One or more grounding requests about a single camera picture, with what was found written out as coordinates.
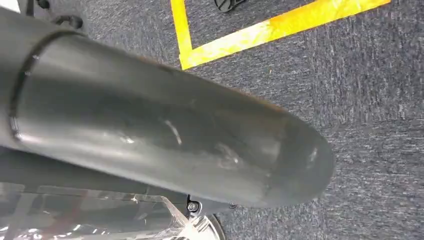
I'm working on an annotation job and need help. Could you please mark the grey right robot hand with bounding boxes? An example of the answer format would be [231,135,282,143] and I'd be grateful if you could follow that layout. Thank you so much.
[0,32,336,240]

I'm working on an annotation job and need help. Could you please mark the yellow floor tape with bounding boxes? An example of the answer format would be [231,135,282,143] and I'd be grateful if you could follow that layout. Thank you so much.
[170,0,392,71]

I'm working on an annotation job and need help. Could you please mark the clear plastic hand cover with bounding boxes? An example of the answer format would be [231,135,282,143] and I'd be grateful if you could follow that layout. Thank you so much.
[0,183,188,240]

